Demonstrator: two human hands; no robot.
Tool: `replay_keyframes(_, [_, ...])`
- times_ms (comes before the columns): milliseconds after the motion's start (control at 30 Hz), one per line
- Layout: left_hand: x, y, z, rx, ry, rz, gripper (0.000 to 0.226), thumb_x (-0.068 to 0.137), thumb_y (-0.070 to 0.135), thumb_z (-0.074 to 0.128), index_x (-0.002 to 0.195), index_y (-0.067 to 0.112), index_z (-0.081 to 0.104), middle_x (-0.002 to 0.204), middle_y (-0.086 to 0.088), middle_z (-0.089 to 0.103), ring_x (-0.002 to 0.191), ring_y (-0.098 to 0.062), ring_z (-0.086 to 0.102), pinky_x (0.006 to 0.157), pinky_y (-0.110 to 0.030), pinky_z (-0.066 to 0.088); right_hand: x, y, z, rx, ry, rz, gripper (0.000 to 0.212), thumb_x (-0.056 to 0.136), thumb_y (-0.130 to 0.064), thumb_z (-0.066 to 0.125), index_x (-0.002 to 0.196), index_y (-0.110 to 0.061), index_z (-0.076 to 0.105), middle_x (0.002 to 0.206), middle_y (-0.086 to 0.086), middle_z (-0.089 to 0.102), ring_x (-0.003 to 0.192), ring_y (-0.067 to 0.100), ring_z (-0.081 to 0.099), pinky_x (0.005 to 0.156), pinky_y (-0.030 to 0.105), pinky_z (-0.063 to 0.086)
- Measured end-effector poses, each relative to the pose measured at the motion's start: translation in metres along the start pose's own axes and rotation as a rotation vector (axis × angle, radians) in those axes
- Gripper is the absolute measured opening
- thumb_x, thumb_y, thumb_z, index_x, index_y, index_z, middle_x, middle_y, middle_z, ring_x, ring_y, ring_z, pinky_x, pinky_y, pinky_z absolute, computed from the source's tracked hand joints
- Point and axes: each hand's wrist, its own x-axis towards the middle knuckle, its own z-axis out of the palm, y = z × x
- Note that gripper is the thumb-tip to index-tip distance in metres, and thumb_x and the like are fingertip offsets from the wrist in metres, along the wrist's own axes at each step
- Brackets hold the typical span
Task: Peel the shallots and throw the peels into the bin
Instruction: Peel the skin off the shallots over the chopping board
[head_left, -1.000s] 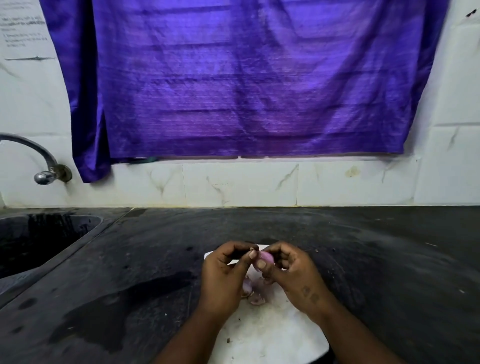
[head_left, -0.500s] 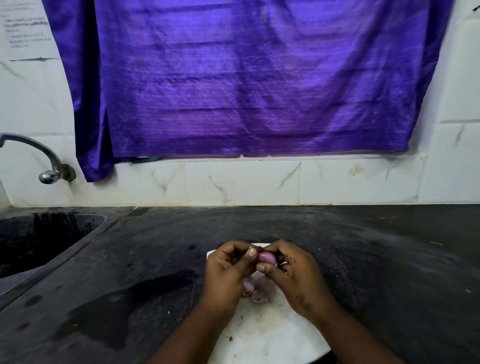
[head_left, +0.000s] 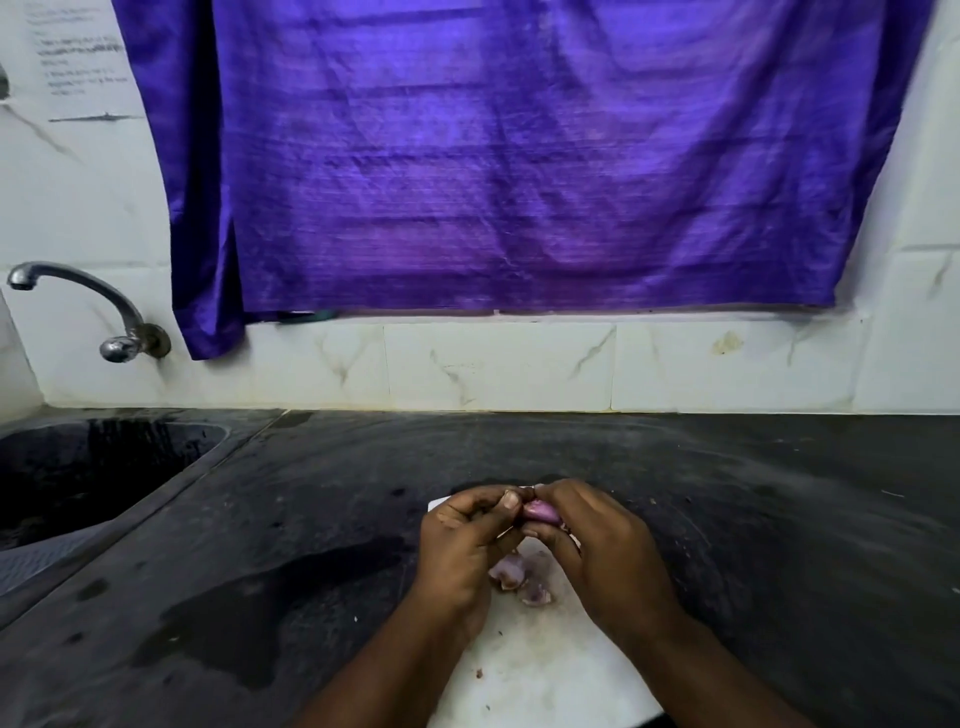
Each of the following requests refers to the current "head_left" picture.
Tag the person's right hand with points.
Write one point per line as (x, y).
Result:
(607, 555)

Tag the printed paper notice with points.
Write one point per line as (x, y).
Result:
(79, 56)

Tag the chrome wall tap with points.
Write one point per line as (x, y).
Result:
(112, 315)

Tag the person's left forearm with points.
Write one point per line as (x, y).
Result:
(390, 667)

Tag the peeled shallot piece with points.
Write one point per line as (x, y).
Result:
(537, 594)
(510, 571)

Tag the person's right forearm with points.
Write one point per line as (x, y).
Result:
(705, 675)

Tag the black sink basin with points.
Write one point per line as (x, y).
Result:
(82, 476)

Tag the person's left hand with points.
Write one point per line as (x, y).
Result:
(457, 555)

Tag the small purple shallot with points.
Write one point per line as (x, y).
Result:
(541, 511)

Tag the white cutting board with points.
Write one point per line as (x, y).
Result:
(540, 660)

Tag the person's right thumb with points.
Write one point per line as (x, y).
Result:
(547, 536)

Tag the person's left thumb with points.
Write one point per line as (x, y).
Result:
(491, 517)

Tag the purple curtain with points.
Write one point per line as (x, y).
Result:
(517, 150)

